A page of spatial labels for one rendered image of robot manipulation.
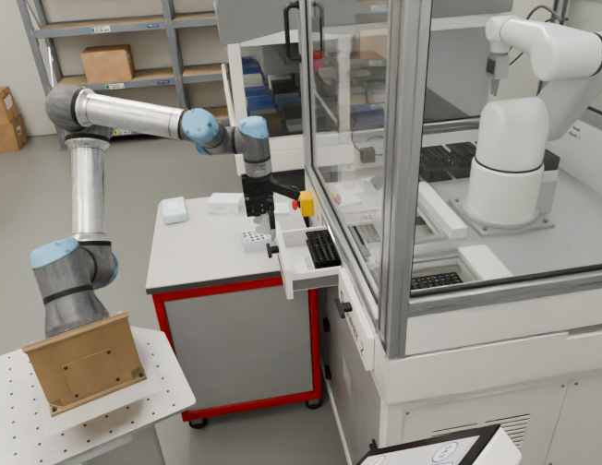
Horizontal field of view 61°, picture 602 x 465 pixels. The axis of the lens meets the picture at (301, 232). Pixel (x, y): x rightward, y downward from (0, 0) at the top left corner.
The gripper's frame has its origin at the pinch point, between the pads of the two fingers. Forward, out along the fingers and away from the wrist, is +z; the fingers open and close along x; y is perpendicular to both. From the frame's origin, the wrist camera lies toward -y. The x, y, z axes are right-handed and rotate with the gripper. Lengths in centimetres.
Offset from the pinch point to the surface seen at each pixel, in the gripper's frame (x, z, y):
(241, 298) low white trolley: -12.0, 30.9, 13.0
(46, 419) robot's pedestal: 39, 19, 62
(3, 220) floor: -230, 91, 182
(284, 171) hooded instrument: -83, 17, -14
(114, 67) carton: -377, 20, 105
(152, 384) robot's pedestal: 33, 20, 37
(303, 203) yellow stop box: -29.6, 6.9, -13.6
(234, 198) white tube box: -57, 15, 10
